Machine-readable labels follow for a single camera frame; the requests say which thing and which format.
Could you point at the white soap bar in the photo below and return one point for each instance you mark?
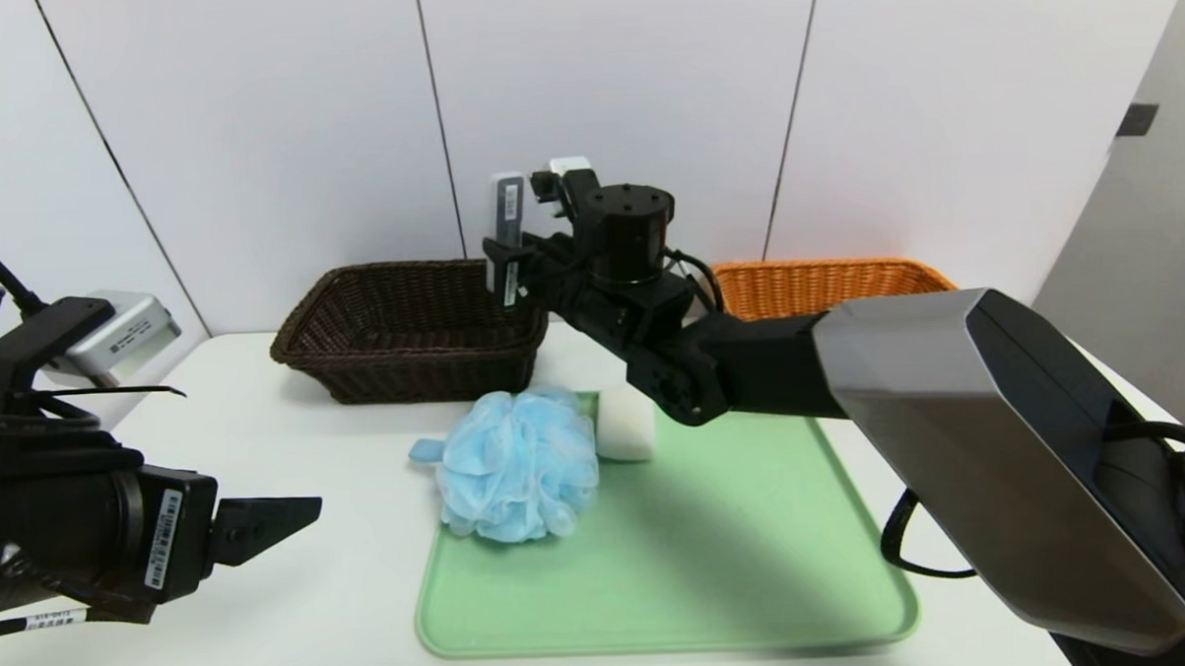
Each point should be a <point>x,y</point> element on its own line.
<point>624,432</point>

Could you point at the orange wicker basket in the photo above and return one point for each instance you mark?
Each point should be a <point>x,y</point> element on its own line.
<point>827,285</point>

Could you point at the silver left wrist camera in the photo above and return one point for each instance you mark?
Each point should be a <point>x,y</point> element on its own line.
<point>124,335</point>

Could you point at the dark grey wall plate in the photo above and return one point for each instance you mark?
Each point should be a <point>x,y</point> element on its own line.
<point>1137,120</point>

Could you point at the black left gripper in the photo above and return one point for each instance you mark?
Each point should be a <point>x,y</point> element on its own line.
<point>174,535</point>

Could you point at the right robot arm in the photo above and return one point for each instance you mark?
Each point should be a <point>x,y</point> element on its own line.
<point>950,409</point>

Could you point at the dark brown wicker basket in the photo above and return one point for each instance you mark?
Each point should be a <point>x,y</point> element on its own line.
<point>405,320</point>

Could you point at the blue mesh bath loofah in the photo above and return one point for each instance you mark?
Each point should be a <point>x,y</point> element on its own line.
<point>518,464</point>

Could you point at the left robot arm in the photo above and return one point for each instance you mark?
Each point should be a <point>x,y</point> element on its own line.
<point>37,510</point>

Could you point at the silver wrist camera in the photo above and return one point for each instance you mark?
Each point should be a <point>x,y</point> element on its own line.
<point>124,335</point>
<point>569,164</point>

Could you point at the light green plastic tray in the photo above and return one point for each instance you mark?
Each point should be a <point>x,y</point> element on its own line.
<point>679,547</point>

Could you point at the black item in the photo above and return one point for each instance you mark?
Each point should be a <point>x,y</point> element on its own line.
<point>508,203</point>

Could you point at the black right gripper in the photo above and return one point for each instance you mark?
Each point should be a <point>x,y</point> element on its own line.
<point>506,239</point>

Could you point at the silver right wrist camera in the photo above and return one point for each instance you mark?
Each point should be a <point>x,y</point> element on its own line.
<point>569,164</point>

